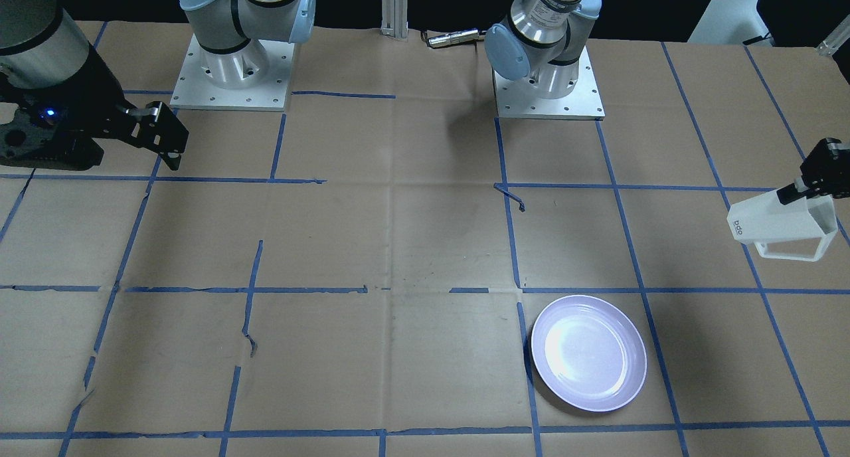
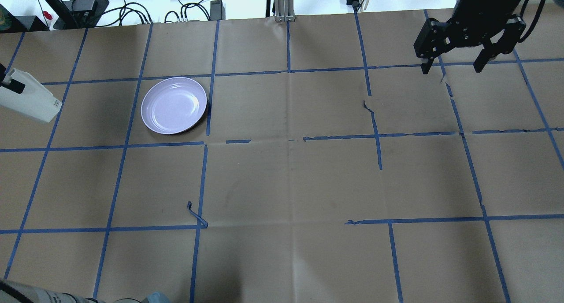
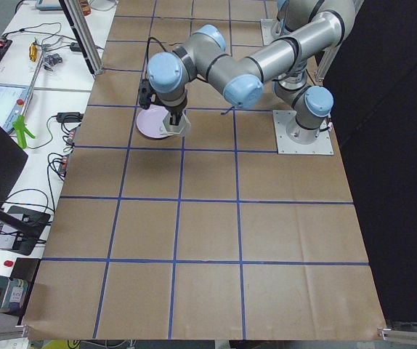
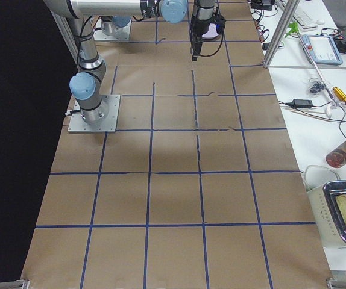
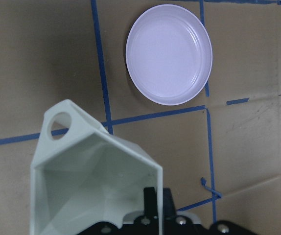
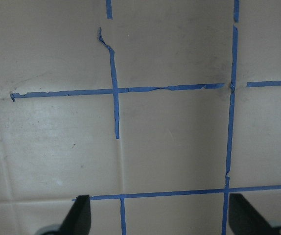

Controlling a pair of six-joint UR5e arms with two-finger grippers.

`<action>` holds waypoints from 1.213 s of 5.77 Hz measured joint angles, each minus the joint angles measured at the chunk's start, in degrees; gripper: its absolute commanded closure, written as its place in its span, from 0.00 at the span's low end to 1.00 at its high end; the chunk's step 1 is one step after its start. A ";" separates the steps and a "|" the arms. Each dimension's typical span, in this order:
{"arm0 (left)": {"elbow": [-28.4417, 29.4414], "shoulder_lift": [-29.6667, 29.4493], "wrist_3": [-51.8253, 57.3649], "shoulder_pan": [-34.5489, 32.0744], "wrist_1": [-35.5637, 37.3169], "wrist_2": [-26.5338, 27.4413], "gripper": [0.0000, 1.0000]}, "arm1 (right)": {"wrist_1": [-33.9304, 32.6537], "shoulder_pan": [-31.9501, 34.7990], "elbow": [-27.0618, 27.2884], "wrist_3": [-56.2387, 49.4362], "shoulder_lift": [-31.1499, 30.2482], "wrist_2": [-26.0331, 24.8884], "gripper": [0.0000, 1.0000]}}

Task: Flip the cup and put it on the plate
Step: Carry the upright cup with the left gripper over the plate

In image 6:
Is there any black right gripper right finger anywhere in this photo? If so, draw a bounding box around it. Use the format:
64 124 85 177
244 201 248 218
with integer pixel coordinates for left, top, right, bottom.
228 193 279 235

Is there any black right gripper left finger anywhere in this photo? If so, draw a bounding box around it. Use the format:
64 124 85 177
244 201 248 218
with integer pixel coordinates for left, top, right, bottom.
58 195 92 235

